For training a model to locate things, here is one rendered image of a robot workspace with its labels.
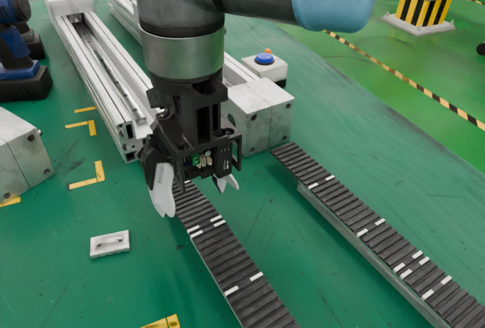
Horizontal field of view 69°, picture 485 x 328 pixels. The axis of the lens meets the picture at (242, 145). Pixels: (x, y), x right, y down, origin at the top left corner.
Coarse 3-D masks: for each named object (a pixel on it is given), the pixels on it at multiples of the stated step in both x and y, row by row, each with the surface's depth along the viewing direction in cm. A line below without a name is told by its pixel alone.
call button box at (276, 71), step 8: (248, 64) 79; (256, 64) 79; (264, 64) 79; (272, 64) 79; (280, 64) 79; (256, 72) 77; (264, 72) 77; (272, 72) 78; (280, 72) 80; (272, 80) 80; (280, 80) 82
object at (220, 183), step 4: (212, 176) 49; (216, 176) 47; (224, 176) 46; (228, 176) 44; (232, 176) 43; (212, 180) 49; (216, 180) 48; (220, 180) 48; (224, 180) 48; (228, 180) 46; (232, 180) 43; (216, 184) 48; (220, 184) 48; (224, 184) 49; (232, 184) 45; (236, 184) 43; (220, 188) 49; (236, 188) 44; (220, 192) 50
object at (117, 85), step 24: (72, 24) 99; (96, 24) 90; (72, 48) 79; (96, 48) 85; (120, 48) 78; (96, 72) 69; (120, 72) 78; (96, 96) 67; (120, 96) 68; (144, 96) 64; (120, 120) 57; (144, 120) 63; (120, 144) 60; (144, 144) 61
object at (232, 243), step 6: (228, 240) 45; (234, 240) 45; (210, 246) 44; (216, 246) 44; (222, 246) 44; (228, 246) 44; (234, 246) 44; (240, 246) 44; (204, 252) 43; (210, 252) 44; (216, 252) 43; (222, 252) 43; (228, 252) 44; (204, 258) 43; (210, 258) 43; (216, 258) 43
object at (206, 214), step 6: (204, 210) 49; (210, 210) 49; (192, 216) 48; (198, 216) 48; (204, 216) 48; (210, 216) 48; (216, 216) 48; (186, 222) 47; (192, 222) 47; (198, 222) 47; (186, 228) 47
